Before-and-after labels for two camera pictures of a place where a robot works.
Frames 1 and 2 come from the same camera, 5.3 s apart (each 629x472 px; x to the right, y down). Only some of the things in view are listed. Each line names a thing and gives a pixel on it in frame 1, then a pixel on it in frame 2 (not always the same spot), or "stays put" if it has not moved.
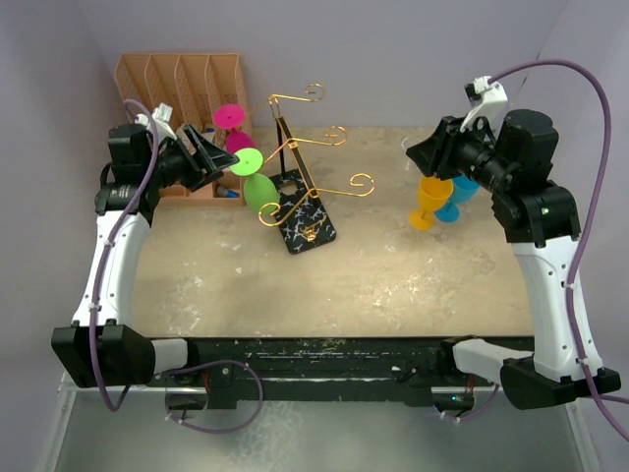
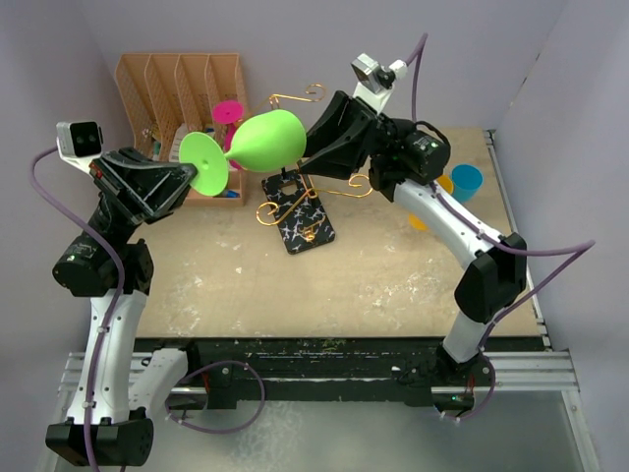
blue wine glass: x=465 y=188 stays put
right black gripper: x=435 y=154 to x=346 y=157
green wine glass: x=258 y=189 to x=271 y=141
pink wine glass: x=231 y=116 stays put
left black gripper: x=197 y=176 to x=147 y=188
